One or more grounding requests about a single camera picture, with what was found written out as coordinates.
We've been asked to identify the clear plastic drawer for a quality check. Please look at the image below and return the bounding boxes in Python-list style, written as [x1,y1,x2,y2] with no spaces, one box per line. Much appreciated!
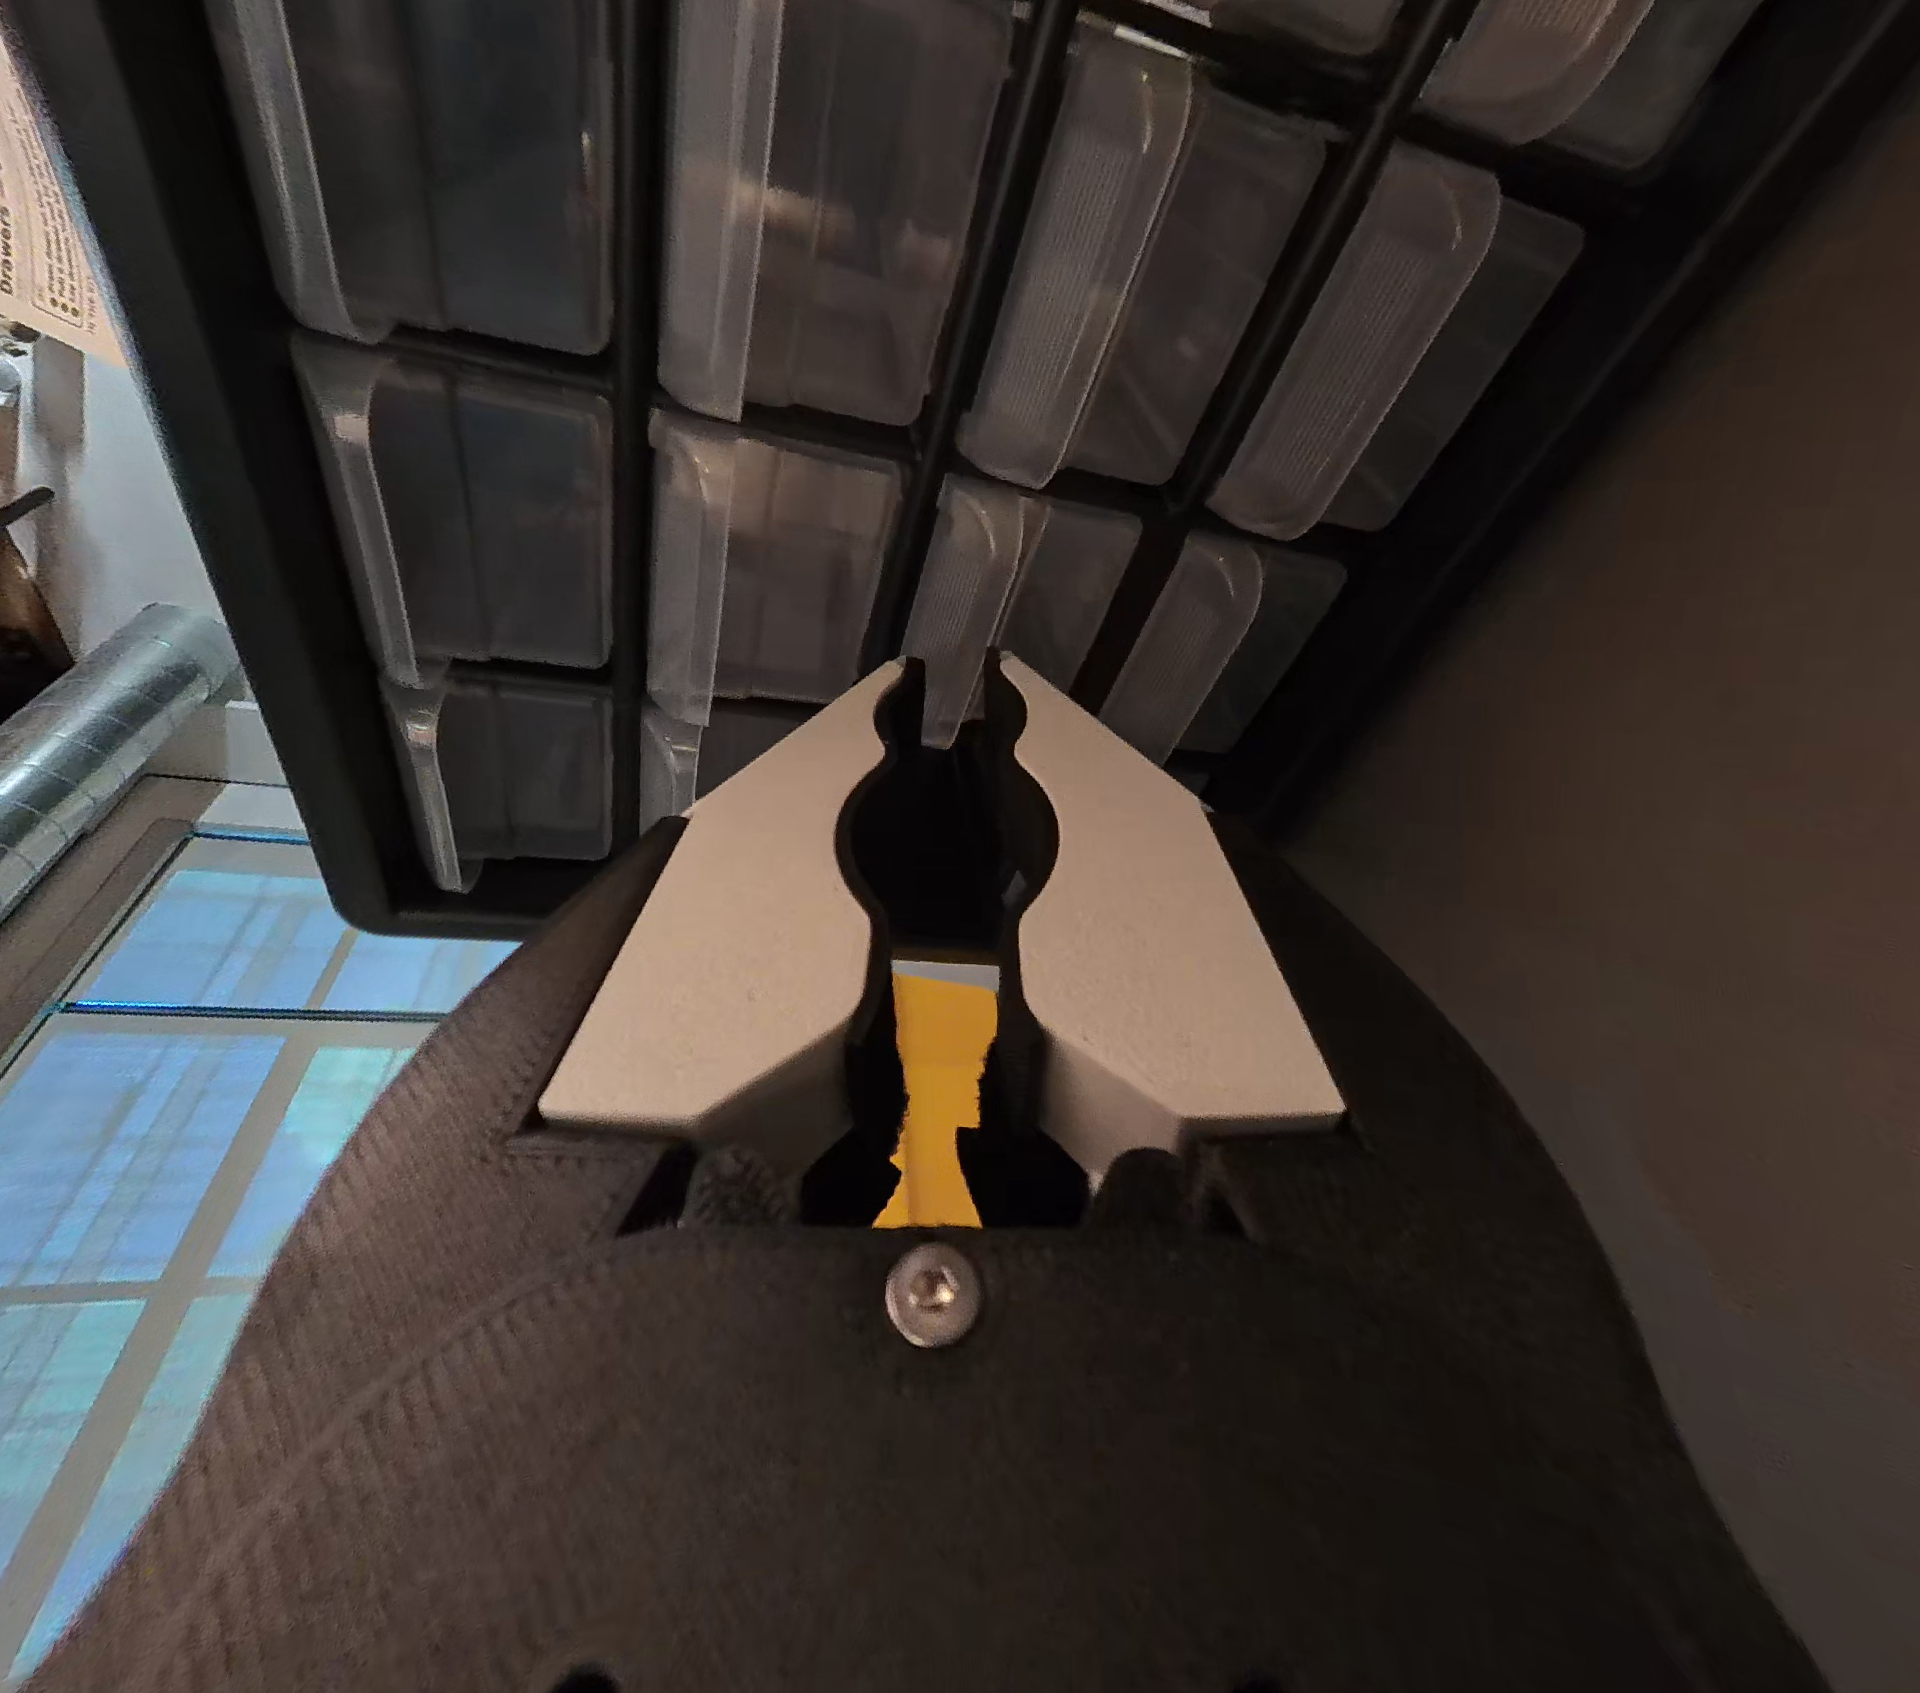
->
[902,478,1146,752]

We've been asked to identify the yellow plastic bin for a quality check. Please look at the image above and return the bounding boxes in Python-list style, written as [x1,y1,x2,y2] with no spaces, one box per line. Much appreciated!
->
[871,966,1002,1232]

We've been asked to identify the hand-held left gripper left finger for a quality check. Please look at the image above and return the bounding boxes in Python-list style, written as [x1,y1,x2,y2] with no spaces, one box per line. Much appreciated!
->
[541,658,926,1193]

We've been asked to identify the black drawer cabinet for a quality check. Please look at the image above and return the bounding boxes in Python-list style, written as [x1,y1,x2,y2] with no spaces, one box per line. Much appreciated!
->
[0,0,1920,937]

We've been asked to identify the set of translucent cabinet drawers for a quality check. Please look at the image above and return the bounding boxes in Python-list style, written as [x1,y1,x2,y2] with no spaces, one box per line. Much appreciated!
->
[153,0,1802,889]

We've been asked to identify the instruction poster on cardboard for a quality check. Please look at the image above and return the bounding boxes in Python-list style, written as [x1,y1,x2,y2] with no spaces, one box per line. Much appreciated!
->
[0,59,95,373]

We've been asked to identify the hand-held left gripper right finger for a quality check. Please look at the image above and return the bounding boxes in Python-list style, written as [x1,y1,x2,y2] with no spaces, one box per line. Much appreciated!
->
[980,655,1347,1193]

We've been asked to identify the silver ventilation duct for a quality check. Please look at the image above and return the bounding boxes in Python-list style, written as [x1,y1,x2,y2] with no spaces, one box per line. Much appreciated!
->
[0,606,248,918]

